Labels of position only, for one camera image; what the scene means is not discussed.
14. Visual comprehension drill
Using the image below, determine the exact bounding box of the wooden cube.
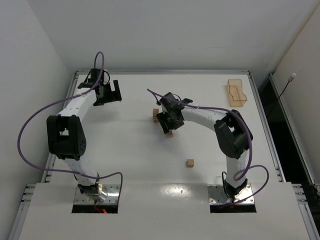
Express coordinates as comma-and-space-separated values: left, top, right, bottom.
152, 116, 158, 123
152, 108, 159, 116
166, 130, 173, 138

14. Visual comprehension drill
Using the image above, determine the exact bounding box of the transparent orange plastic box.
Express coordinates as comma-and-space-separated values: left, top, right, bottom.
225, 79, 248, 108

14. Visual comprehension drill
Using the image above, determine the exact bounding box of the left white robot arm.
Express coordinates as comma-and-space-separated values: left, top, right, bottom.
46, 68, 122, 202

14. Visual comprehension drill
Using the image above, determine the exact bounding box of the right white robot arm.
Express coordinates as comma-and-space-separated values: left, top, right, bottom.
155, 92, 253, 200

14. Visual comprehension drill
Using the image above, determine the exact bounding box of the wooden cube lettered H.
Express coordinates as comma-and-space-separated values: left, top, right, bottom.
186, 159, 195, 168

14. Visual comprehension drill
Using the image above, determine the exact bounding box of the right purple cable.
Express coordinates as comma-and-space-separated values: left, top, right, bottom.
146, 88, 270, 208

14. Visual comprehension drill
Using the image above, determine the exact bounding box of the purple cable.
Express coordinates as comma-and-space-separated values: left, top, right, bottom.
146, 88, 270, 208
17, 51, 123, 198

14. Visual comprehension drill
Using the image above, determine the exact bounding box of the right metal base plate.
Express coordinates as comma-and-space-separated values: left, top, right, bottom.
207, 184, 255, 206

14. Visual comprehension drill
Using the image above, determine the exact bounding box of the metal base plate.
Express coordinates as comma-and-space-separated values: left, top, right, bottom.
207, 184, 255, 206
73, 184, 120, 205

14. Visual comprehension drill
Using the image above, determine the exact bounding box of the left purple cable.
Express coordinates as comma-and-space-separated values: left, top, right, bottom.
17, 51, 123, 198

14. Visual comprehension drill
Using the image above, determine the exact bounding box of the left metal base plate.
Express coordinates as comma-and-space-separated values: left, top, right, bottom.
73, 184, 120, 205

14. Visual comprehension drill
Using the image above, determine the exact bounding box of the black wall cable white plug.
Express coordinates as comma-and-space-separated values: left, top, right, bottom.
266, 72, 296, 119

